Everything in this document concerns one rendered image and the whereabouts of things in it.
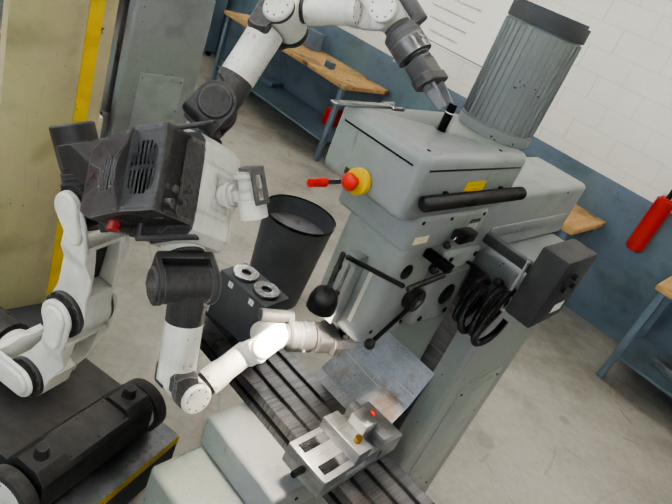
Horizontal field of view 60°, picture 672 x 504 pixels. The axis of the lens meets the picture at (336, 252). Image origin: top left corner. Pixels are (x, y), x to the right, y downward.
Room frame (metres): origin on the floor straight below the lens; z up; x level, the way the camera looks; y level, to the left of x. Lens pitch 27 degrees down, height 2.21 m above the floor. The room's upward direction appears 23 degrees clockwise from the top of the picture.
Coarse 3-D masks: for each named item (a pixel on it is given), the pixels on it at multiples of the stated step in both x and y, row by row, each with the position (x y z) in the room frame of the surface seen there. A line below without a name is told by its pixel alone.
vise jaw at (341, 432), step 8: (328, 416) 1.27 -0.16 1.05; (336, 416) 1.29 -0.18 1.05; (320, 424) 1.26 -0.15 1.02; (328, 424) 1.25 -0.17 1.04; (336, 424) 1.26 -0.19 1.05; (344, 424) 1.27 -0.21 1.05; (328, 432) 1.24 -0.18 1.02; (336, 432) 1.23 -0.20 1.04; (344, 432) 1.24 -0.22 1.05; (352, 432) 1.25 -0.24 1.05; (336, 440) 1.23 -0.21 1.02; (344, 440) 1.21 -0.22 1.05; (352, 440) 1.22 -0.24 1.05; (344, 448) 1.21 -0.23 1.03; (352, 448) 1.20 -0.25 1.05; (360, 448) 1.21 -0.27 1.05; (368, 448) 1.22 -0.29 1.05; (352, 456) 1.19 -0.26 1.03; (360, 456) 1.19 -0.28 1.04
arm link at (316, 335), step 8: (304, 320) 1.34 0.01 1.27; (304, 328) 1.30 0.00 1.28; (312, 328) 1.32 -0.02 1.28; (320, 328) 1.36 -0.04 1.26; (328, 328) 1.37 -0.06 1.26; (304, 336) 1.29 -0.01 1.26; (312, 336) 1.30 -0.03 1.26; (320, 336) 1.32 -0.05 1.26; (328, 336) 1.34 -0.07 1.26; (336, 336) 1.35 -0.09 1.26; (304, 344) 1.28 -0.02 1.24; (312, 344) 1.29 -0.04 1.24; (320, 344) 1.31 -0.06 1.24; (328, 344) 1.32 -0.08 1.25; (336, 344) 1.32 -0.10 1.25; (304, 352) 1.29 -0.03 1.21; (320, 352) 1.31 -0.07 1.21; (328, 352) 1.33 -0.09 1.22; (336, 352) 1.32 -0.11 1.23
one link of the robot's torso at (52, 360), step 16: (48, 304) 1.26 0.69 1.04; (48, 320) 1.24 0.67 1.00; (64, 320) 1.24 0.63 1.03; (48, 336) 1.24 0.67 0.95; (64, 336) 1.23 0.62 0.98; (80, 336) 1.31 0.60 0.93; (96, 336) 1.36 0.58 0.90; (32, 352) 1.31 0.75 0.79; (48, 352) 1.28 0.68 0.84; (64, 352) 1.25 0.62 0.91; (80, 352) 1.37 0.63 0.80; (32, 368) 1.29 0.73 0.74; (48, 368) 1.29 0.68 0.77; (64, 368) 1.34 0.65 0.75; (32, 384) 1.27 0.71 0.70; (48, 384) 1.30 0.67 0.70
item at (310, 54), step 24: (288, 48) 6.61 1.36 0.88; (312, 48) 7.02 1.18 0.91; (216, 72) 7.25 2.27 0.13; (336, 72) 6.43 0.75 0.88; (264, 96) 6.76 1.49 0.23; (288, 96) 7.17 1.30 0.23; (336, 96) 6.06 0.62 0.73; (312, 120) 6.62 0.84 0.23; (336, 120) 6.70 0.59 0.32; (576, 216) 4.86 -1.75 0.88; (648, 312) 4.03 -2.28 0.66; (624, 360) 4.01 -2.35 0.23; (648, 360) 4.17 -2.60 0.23
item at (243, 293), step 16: (224, 272) 1.63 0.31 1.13; (240, 272) 1.65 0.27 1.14; (256, 272) 1.69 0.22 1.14; (224, 288) 1.62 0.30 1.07; (240, 288) 1.59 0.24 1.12; (256, 288) 1.60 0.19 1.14; (272, 288) 1.63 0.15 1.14; (224, 304) 1.61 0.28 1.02; (240, 304) 1.58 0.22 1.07; (256, 304) 1.55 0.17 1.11; (272, 304) 1.57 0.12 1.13; (224, 320) 1.60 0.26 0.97; (240, 320) 1.57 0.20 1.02; (256, 320) 1.54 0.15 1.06; (240, 336) 1.56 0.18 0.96
